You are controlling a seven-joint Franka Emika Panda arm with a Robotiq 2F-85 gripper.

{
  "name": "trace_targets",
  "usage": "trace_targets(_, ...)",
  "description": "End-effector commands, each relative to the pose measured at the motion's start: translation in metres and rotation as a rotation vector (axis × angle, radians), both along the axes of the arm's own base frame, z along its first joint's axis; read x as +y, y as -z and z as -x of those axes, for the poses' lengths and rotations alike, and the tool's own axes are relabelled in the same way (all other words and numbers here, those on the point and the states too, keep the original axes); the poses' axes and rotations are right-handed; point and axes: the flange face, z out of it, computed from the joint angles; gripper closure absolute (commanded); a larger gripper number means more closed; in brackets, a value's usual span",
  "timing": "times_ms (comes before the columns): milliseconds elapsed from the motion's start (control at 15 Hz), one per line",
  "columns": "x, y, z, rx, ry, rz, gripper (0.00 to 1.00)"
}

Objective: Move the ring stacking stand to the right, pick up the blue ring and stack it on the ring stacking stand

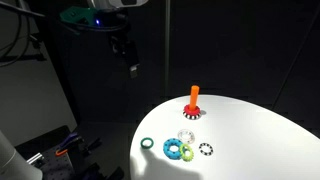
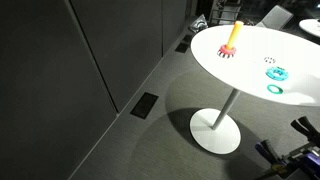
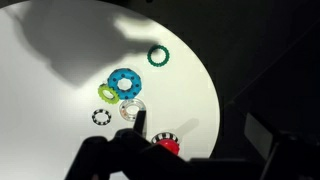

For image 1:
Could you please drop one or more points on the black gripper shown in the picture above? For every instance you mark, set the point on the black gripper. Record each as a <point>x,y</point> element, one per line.
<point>121,45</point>

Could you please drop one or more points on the orange peg ring stacking stand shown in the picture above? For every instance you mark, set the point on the orange peg ring stacking stand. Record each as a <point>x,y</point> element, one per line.
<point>191,110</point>

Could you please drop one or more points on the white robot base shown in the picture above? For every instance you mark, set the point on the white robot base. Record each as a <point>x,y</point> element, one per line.
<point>13,166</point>

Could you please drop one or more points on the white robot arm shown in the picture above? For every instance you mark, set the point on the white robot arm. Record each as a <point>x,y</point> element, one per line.
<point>108,5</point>

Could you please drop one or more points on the vertical metal pole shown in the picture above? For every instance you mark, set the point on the vertical metal pole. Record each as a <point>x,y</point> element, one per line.
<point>167,46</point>

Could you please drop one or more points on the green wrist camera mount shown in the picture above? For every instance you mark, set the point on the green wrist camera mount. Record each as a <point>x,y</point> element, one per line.
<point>93,19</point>

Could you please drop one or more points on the purple handled clamp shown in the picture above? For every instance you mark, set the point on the purple handled clamp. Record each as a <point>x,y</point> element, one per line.
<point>68,139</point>

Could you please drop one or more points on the orange handled clamp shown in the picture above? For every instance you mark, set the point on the orange handled clamp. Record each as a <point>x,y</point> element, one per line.
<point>61,152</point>

